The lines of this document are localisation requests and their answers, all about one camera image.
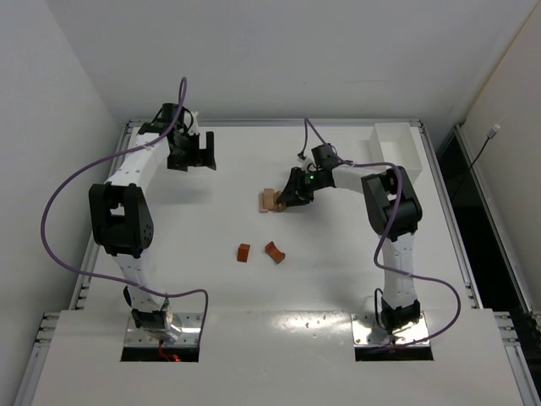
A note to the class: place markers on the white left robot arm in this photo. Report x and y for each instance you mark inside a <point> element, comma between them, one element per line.
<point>120,217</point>

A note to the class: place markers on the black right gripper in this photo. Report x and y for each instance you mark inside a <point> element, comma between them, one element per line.
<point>297,186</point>

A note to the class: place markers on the white perforated basket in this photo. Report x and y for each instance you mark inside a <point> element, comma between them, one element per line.
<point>394,143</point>

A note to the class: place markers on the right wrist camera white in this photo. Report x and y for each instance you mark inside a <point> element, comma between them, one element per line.
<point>304,161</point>

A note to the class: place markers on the dark orange wood cube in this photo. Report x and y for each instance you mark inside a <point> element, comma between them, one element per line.
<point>243,253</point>

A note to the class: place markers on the light wood block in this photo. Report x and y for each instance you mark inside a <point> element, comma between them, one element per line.
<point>268,193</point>

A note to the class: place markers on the light long wood plank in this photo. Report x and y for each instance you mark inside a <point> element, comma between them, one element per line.
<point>262,208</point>

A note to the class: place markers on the dark orange notched block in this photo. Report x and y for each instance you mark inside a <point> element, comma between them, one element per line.
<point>274,253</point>

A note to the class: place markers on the black wall cable white plug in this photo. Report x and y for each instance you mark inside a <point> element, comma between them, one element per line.
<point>492,132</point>

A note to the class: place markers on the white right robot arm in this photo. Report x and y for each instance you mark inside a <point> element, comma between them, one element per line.
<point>394,213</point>

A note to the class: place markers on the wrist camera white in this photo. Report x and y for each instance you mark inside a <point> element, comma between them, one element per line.
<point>190,122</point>
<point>304,161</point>

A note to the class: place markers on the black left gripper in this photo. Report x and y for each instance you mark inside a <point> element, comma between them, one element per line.
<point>191,153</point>

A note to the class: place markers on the brown long wood block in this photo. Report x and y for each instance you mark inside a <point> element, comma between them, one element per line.
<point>277,206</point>

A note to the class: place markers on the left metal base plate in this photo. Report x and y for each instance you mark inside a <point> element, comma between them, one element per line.
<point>183,332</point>

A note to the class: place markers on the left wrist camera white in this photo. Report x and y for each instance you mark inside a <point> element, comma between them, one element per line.
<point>190,122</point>

